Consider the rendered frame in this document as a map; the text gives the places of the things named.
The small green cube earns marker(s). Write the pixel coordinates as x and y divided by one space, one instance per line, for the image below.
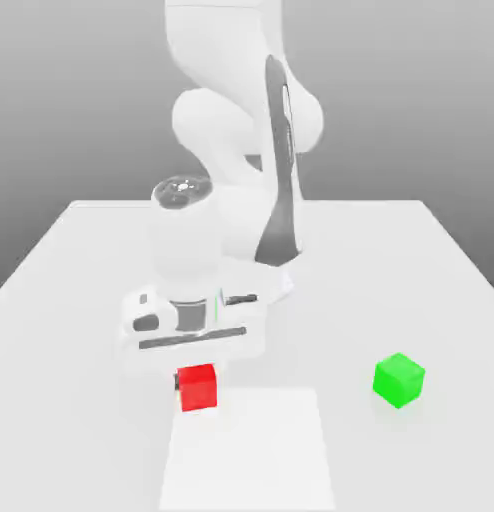
398 380

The small red cube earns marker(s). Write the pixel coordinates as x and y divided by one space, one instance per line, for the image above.
197 387

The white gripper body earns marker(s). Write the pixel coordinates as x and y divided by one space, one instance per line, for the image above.
191 352

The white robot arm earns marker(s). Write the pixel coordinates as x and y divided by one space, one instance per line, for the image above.
215 100

